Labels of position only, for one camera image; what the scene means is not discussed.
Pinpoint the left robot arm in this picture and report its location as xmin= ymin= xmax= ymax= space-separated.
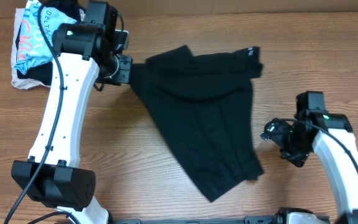
xmin=11 ymin=1 xmax=132 ymax=223

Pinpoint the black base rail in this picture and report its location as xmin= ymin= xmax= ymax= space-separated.
xmin=104 ymin=207 xmax=331 ymax=224

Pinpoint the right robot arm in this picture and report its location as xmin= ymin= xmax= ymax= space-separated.
xmin=261 ymin=91 xmax=358 ymax=223

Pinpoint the black t-shirt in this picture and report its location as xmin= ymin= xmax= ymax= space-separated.
xmin=129 ymin=45 xmax=264 ymax=202

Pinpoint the beige garment in pile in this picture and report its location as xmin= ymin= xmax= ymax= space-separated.
xmin=10 ymin=7 xmax=86 ymax=90

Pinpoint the black garment in pile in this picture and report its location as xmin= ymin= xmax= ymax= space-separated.
xmin=15 ymin=0 xmax=83 ymax=86

